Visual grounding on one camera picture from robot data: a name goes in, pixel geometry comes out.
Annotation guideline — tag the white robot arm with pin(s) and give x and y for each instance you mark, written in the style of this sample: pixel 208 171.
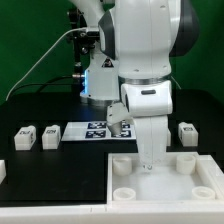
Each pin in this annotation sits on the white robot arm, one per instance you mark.
pixel 142 36

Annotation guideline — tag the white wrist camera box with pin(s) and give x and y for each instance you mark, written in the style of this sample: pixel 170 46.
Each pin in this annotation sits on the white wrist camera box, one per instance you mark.
pixel 117 112

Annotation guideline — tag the white front frame wall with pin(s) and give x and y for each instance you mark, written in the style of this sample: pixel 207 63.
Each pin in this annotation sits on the white front frame wall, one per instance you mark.
pixel 203 208

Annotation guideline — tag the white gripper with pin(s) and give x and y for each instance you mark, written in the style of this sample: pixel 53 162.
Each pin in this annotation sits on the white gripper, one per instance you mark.
pixel 149 107

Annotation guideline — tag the white marker sheet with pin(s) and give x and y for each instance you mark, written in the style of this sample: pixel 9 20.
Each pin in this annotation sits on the white marker sheet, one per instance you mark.
pixel 96 131

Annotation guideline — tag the white block left edge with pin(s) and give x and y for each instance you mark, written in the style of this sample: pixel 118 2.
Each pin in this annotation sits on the white block left edge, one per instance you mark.
pixel 2 170

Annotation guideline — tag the white square table top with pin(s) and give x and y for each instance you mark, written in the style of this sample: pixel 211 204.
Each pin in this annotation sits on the white square table top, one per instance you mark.
pixel 164 182

